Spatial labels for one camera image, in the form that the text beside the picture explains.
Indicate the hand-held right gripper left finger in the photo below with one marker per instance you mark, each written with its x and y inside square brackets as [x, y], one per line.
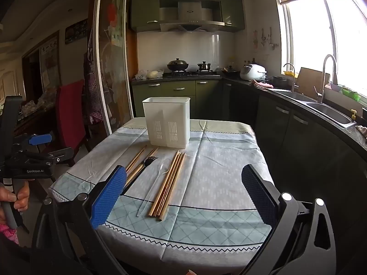
[109, 197]

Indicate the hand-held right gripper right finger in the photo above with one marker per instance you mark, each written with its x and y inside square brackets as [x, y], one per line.
[258, 197]

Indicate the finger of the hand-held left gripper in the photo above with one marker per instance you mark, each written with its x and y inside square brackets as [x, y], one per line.
[64, 154]
[40, 139]

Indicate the black plastic fork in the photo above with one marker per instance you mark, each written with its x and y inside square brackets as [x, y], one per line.
[140, 173]

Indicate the clear plastic spoon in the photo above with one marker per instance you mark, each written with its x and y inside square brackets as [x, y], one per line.
[153, 187]

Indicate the white plastic utensil holder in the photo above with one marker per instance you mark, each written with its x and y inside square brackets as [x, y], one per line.
[166, 120]

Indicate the hanging kitchen utensils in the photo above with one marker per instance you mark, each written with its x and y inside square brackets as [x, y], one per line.
[266, 38]

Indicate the person's left hand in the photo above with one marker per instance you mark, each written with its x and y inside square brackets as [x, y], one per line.
[20, 199]

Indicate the cluttered side table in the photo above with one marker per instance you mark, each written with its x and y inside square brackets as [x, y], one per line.
[37, 106]

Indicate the red chair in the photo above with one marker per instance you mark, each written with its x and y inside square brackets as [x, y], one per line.
[70, 114]

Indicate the dark lower cabinets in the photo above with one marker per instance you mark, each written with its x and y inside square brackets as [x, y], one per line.
[301, 149]

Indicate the checked hanging apron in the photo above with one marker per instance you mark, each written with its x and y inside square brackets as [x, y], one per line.
[93, 86]

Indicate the glass sliding door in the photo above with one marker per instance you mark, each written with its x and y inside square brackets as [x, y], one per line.
[114, 63]

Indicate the steel double sink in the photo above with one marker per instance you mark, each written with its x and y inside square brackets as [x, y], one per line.
[329, 113]

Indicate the pink cloth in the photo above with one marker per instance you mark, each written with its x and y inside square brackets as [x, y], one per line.
[262, 84]

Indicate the white plastic bag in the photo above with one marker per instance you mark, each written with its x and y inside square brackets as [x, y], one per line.
[149, 74]

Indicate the black cooking pot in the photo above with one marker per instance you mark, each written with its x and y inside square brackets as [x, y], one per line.
[279, 82]

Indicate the small steel faucet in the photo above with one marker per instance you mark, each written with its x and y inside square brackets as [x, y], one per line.
[293, 80]

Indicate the white rice cooker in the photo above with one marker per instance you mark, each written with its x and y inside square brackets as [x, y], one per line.
[252, 71]

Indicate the yellow sponge holder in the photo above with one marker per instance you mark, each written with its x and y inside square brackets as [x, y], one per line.
[289, 73]

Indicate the black frying pan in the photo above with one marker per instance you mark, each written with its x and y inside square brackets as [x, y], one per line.
[230, 71]

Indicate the wooden cutting board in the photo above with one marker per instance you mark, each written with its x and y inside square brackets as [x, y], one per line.
[311, 78]

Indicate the green plastic container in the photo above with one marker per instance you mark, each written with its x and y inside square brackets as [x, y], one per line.
[351, 94]

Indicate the gas stove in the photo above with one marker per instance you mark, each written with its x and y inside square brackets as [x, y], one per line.
[190, 74]

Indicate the small black pot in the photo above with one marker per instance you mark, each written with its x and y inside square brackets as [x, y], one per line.
[204, 66]

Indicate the tall steel faucet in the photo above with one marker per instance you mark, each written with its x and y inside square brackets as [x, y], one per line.
[324, 71]

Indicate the black wok with lid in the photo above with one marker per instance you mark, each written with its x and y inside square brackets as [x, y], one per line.
[177, 65]

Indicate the green upper cabinets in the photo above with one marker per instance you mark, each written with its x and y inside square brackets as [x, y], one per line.
[143, 8]

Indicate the kitchen window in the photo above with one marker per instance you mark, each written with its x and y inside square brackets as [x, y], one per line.
[329, 34]

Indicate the steel range hood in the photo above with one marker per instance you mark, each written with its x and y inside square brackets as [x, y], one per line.
[190, 20]

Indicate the wall calendar poster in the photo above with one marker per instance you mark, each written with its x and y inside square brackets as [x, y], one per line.
[50, 63]

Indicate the dark wall poster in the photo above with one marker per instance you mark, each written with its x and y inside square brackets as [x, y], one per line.
[76, 31]

